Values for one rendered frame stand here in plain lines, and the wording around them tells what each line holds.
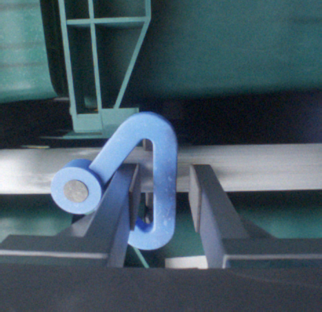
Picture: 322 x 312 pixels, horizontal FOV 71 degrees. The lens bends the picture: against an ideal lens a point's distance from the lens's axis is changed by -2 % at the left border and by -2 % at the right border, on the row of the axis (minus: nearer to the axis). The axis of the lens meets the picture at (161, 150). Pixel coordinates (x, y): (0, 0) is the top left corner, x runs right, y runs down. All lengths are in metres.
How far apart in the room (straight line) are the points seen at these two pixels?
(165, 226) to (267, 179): 0.08
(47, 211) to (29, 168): 0.09
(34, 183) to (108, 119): 0.07
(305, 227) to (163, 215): 0.15
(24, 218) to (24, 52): 0.15
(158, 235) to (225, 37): 0.15
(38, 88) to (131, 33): 0.09
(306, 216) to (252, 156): 0.11
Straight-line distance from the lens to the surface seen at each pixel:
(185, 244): 0.23
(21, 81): 0.23
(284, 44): 0.21
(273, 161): 0.18
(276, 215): 0.25
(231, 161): 0.17
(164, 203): 0.15
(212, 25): 0.19
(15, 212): 0.28
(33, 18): 0.22
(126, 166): 0.15
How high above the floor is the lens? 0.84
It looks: 1 degrees up
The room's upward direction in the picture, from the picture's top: 91 degrees counter-clockwise
